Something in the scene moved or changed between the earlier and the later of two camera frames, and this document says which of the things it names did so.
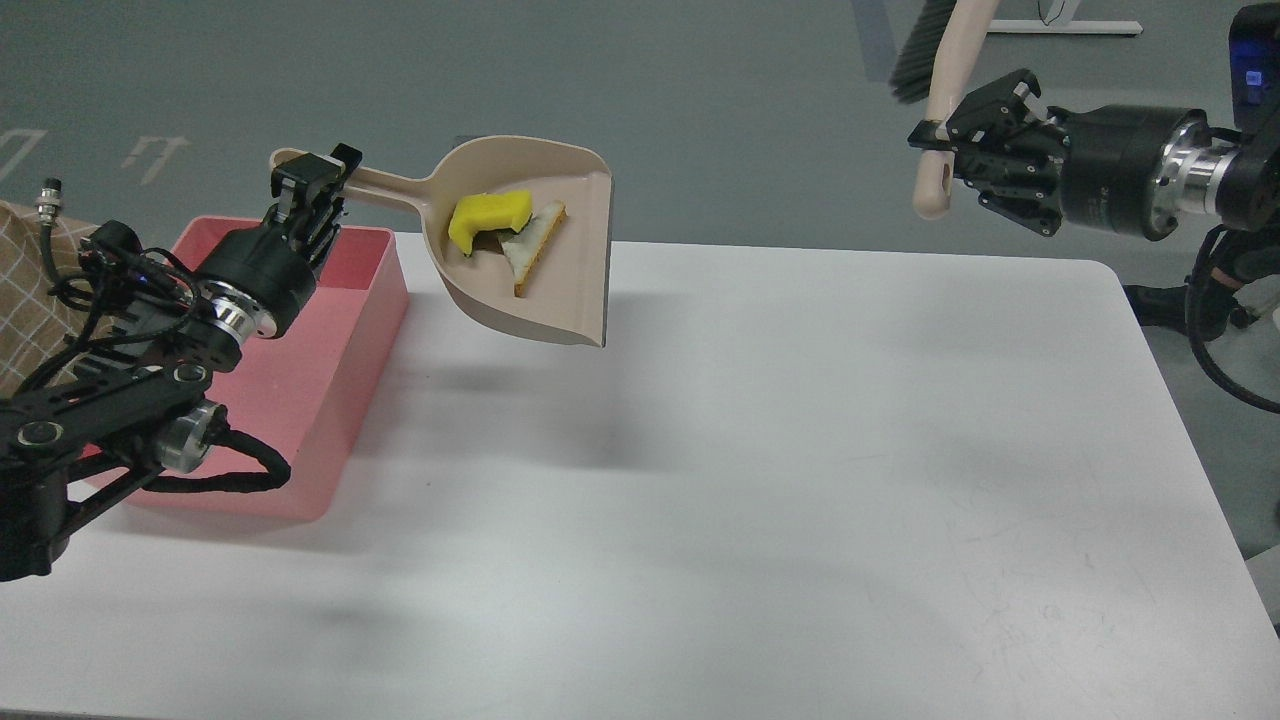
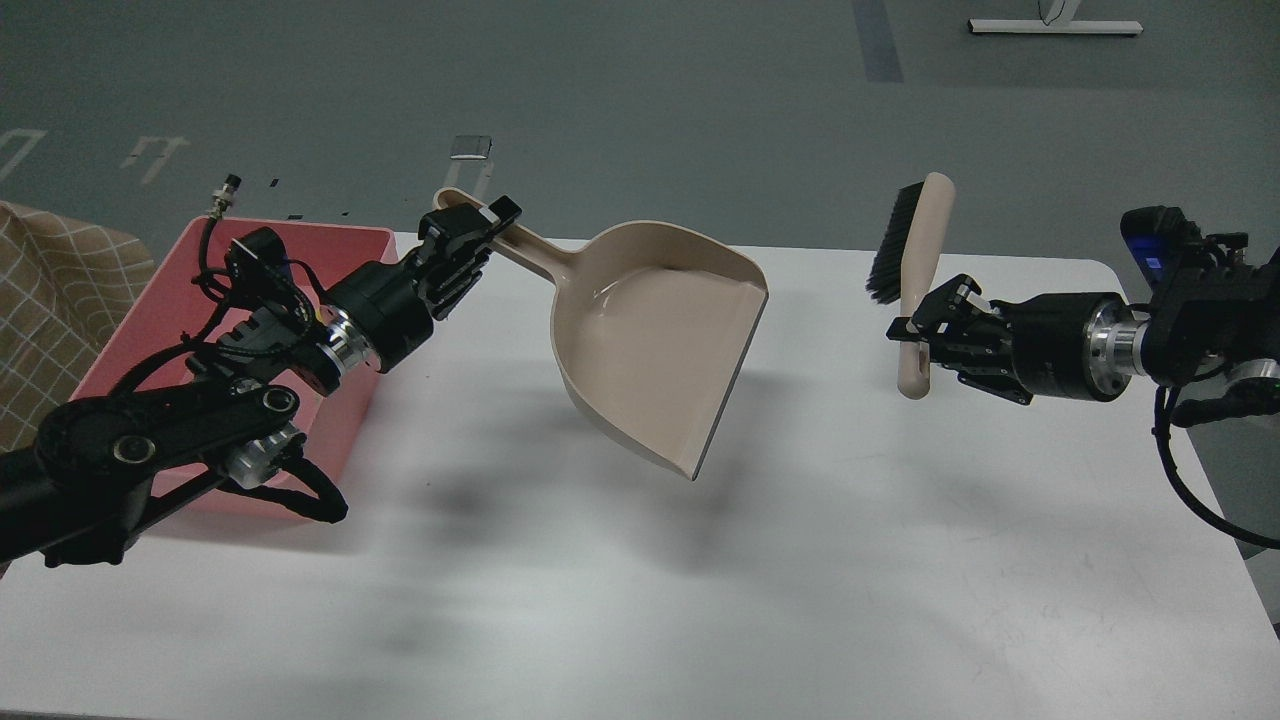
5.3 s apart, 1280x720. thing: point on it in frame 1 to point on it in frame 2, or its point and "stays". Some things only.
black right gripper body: [1111, 161] to [1081, 346]
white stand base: [1077, 27] stays
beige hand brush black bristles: [942, 58] to [886, 282]
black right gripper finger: [1026, 187] to [980, 366]
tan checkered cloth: [36, 328] stays
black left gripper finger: [351, 158] to [444, 287]
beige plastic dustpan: [568, 299] to [654, 326]
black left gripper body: [266, 263] to [382, 306]
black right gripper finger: [995, 111] to [954, 310]
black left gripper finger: [315, 178] to [449, 234]
